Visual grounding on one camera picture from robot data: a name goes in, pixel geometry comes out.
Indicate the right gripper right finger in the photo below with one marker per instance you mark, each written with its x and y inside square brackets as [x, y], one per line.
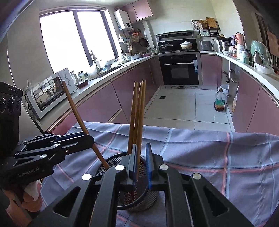
[162, 177]

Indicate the white water heater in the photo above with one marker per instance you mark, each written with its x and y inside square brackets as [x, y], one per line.
[122, 20]

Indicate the pink kettle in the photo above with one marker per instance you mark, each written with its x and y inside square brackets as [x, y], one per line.
[240, 39]

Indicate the white ceramic pot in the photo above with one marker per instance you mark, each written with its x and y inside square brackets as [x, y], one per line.
[186, 45]

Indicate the wooden chopstick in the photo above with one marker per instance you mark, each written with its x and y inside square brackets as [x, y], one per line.
[132, 117]
[140, 121]
[82, 125]
[137, 113]

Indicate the black built-in oven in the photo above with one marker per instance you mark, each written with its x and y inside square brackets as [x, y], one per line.
[181, 69]

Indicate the left hand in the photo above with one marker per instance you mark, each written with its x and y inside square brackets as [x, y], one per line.
[32, 202]

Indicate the black range hood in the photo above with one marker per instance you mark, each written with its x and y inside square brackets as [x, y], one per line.
[174, 36]

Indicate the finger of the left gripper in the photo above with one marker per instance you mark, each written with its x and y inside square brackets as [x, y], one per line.
[69, 136]
[76, 144]

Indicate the wooden cutting board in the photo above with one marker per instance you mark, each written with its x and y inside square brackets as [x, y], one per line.
[212, 23]

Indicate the wooden chopstick in cup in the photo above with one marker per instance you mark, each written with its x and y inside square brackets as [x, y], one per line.
[132, 117]
[137, 113]
[140, 121]

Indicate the white microwave oven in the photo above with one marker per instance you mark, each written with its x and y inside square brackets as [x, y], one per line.
[48, 93]

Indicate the black hanging pan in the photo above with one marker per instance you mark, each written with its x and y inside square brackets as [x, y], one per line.
[143, 41]

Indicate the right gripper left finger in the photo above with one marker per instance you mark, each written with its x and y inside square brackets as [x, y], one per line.
[105, 210]

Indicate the pink upper cabinet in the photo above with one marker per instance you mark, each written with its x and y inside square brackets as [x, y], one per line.
[138, 10]

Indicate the oil bottle on floor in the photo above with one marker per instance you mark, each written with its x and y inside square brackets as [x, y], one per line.
[220, 100]

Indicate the black lidded pot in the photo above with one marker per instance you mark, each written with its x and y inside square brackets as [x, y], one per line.
[166, 47]

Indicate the green mesh food cover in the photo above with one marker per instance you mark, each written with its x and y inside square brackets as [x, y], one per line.
[257, 46]

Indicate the steel pot on counter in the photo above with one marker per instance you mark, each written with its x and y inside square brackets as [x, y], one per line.
[224, 44]

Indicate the black mesh utensil cup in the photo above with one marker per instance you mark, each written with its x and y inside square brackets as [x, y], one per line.
[136, 196]

